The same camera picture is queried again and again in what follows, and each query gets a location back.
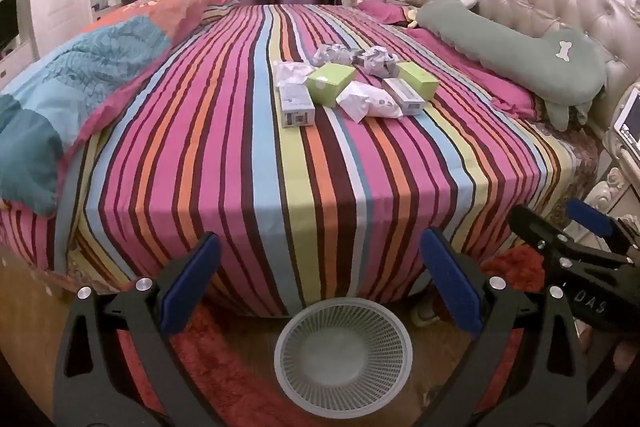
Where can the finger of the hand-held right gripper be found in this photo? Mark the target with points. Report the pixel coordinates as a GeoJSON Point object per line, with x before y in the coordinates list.
{"type": "Point", "coordinates": [590, 214]}
{"type": "Point", "coordinates": [542, 232]}

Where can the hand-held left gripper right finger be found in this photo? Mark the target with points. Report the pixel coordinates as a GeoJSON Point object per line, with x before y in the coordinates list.
{"type": "Point", "coordinates": [450, 282]}

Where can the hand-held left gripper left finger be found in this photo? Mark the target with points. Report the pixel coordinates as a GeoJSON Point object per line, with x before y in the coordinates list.
{"type": "Point", "coordinates": [192, 289]}

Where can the white plastic mesh basket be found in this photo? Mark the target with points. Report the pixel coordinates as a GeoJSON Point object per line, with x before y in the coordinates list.
{"type": "Point", "coordinates": [344, 349]}

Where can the white cardboard box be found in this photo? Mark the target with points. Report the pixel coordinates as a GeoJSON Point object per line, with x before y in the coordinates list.
{"type": "Point", "coordinates": [296, 107]}
{"type": "Point", "coordinates": [406, 99]}

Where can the green cardboard box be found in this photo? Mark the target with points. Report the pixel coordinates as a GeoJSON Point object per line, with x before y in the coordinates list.
{"type": "Point", "coordinates": [419, 81]}
{"type": "Point", "coordinates": [330, 82]}

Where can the white packet with grey print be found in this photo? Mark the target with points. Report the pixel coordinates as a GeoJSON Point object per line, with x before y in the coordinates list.
{"type": "Point", "coordinates": [369, 103]}

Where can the grey-white paper ball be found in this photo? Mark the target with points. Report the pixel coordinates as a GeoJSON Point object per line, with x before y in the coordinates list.
{"type": "Point", "coordinates": [377, 61]}
{"type": "Point", "coordinates": [332, 53]}

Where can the white packet with pink label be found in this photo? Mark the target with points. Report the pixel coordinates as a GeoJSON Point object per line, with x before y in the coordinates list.
{"type": "Point", "coordinates": [292, 74]}

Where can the red shaggy rug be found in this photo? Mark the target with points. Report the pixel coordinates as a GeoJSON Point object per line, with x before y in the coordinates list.
{"type": "Point", "coordinates": [225, 367]}

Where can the tablet screen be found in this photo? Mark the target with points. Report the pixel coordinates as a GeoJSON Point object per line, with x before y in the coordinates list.
{"type": "Point", "coordinates": [631, 117]}

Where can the striped bed sheet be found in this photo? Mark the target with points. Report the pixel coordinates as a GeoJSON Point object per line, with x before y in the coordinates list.
{"type": "Point", "coordinates": [280, 187]}

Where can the large pink pillow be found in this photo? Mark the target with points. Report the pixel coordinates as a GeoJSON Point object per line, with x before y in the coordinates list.
{"type": "Point", "coordinates": [480, 74]}

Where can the green bone-print long pillow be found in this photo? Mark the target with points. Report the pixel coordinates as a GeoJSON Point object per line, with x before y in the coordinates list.
{"type": "Point", "coordinates": [525, 47]}

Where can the teal and orange quilt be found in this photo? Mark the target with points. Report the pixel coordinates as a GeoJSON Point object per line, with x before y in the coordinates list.
{"type": "Point", "coordinates": [95, 77]}

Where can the yellow plush toy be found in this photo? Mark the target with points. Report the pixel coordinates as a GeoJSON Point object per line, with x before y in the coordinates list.
{"type": "Point", "coordinates": [412, 16]}

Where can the small pink pillow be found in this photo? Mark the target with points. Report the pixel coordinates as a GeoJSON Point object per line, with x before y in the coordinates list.
{"type": "Point", "coordinates": [385, 12]}

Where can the black television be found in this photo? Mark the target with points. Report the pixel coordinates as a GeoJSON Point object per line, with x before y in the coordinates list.
{"type": "Point", "coordinates": [7, 27]}

